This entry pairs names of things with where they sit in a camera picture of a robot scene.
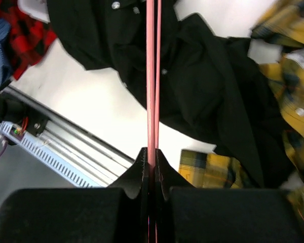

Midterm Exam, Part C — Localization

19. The pink wire hanger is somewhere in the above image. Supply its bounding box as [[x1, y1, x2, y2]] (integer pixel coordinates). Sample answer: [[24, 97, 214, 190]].
[[145, 0, 163, 243]]

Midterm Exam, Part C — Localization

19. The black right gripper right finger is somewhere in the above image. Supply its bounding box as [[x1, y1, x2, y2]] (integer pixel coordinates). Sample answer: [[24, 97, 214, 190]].
[[155, 150, 304, 242]]

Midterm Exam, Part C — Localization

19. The yellow plaid shirt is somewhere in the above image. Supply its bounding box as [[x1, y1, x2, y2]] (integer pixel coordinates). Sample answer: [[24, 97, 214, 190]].
[[179, 1, 304, 230]]

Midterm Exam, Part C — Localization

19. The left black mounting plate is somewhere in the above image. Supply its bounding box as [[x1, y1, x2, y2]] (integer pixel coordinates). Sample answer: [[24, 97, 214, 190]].
[[21, 107, 49, 136]]

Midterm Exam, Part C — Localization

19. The slotted white cable duct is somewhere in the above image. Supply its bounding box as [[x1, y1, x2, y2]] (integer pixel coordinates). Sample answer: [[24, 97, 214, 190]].
[[0, 121, 107, 188]]

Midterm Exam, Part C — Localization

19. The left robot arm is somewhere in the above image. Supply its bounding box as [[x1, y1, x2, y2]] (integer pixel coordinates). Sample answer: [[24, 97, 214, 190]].
[[0, 94, 28, 124]]

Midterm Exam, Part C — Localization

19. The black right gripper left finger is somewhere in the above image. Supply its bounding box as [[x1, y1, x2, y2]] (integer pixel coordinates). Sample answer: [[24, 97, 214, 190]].
[[0, 148, 148, 242]]

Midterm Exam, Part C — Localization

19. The blue checked shirt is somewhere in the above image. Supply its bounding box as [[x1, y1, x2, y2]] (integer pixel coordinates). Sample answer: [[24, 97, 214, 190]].
[[0, 18, 15, 91]]

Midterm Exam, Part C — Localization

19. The red black plaid shirt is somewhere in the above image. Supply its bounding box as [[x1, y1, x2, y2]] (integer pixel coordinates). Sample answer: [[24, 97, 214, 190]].
[[0, 1, 57, 80]]

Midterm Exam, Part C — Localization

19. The white plastic basket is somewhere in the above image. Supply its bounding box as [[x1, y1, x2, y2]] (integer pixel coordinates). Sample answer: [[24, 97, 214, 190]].
[[17, 0, 50, 23]]

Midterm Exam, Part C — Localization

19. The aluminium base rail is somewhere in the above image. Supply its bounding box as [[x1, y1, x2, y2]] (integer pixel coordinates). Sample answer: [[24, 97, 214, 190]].
[[3, 87, 134, 186]]

